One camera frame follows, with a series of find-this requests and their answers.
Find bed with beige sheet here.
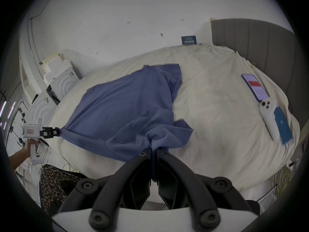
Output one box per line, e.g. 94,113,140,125
47,43,301,199

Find grey padded headboard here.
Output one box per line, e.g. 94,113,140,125
211,18,309,145

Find person's left forearm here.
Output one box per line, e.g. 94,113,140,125
9,149,30,171

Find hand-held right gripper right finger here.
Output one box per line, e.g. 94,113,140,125
156,149,261,230

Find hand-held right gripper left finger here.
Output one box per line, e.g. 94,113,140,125
58,149,152,230

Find person's legs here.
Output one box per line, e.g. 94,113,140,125
39,164,88,217

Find yellow cables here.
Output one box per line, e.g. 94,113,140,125
268,164,296,199

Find blue card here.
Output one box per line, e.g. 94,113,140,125
274,106,293,146

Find white hand controller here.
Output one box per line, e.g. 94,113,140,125
258,100,282,142

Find smartphone with lit screen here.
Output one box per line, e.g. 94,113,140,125
241,73,270,102

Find white foam packing pieces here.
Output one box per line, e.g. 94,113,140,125
39,52,74,75

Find person's left hand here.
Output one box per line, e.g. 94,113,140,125
22,139,41,159

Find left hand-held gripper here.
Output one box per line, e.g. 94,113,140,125
20,118,60,166

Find blue shirt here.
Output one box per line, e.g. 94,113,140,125
59,63,194,163

